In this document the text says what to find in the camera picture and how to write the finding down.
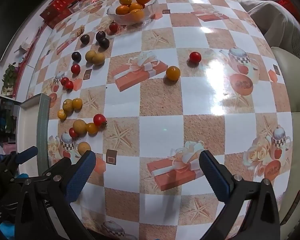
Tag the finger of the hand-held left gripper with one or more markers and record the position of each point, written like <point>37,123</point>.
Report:
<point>27,153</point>

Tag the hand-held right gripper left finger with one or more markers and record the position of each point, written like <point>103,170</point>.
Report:
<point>82,171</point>

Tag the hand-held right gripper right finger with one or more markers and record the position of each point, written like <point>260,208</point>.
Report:
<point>215,177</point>

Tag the white tray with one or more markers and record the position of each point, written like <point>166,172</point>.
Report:
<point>30,130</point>

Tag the tan round longan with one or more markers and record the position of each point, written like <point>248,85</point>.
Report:
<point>83,147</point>
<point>67,105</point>
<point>90,55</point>
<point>99,59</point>
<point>79,127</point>

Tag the yellow cherry tomato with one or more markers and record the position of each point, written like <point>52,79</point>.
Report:
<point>77,103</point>
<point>92,128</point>
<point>62,114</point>

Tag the person's left hand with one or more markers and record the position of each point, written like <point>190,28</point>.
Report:
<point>6,232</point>

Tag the pink plastic stool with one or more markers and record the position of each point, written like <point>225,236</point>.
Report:
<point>7,147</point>

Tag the glass fish tank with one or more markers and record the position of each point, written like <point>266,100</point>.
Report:
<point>2,115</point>

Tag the checkered printed tablecloth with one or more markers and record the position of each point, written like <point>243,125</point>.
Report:
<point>165,120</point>

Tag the green potted plant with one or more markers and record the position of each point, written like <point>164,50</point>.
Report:
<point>8,76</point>

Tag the cream leather sofa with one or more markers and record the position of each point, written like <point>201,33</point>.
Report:
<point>297,130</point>

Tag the white tv cabinet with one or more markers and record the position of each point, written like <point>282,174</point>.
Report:
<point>27,55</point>

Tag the small cardboard box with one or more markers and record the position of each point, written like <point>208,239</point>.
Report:
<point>22,47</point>

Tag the dark purple plum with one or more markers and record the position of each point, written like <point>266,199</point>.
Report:
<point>104,43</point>
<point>100,35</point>
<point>76,56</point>
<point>85,39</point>

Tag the orange cherry tomato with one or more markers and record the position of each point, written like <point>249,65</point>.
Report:
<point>173,73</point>

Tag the dried brown husk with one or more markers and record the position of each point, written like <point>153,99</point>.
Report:
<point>80,30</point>

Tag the black television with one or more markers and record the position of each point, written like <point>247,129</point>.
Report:
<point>10,17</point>

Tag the stack of red gift boxes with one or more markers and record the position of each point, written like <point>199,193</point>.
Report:
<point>60,5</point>

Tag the glass bowl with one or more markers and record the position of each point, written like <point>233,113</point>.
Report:
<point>150,12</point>

